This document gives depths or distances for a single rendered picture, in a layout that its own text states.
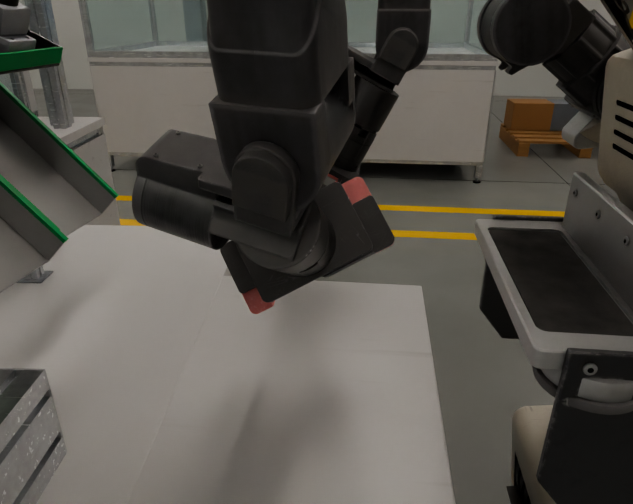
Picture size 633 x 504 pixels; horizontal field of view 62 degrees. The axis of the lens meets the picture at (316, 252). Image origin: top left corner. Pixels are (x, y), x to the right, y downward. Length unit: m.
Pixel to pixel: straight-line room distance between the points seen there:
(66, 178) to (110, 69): 3.76
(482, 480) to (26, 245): 1.42
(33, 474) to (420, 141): 3.85
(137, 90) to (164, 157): 4.14
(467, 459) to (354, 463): 1.26
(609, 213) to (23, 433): 0.53
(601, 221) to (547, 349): 0.17
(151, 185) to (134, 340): 0.40
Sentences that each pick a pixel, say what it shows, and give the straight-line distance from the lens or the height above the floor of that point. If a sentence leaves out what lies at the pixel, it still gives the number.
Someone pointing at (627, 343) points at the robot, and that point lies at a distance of 0.43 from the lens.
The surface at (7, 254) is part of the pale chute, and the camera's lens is 0.66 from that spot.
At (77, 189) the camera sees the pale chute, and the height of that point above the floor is 1.02.
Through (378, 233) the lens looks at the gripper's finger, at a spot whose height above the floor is 1.08.
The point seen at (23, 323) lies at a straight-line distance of 0.83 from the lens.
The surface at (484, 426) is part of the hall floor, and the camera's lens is 1.91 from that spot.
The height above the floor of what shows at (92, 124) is 0.85.
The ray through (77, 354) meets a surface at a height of 0.86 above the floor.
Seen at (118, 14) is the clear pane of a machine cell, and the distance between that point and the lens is 4.51.
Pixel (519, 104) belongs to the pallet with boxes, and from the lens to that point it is 5.64.
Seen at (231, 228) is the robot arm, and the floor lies 1.13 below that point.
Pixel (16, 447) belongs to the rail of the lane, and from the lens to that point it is 0.52.
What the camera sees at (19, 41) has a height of 1.22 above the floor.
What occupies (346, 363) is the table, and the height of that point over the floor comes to 0.86.
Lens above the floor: 1.25
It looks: 25 degrees down
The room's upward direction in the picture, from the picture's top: straight up
